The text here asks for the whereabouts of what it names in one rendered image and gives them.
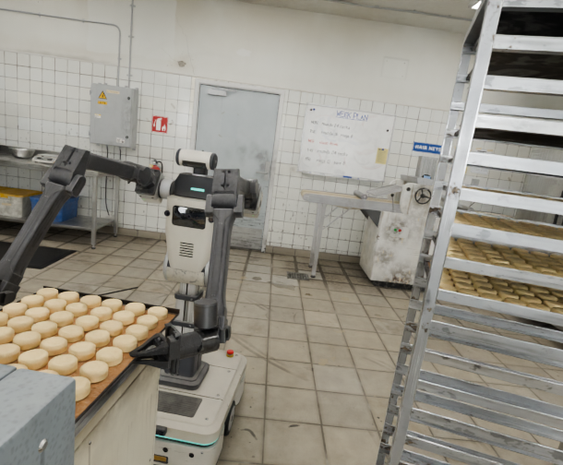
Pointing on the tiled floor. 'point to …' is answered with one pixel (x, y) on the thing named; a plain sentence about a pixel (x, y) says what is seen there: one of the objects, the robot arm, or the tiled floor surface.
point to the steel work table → (46, 171)
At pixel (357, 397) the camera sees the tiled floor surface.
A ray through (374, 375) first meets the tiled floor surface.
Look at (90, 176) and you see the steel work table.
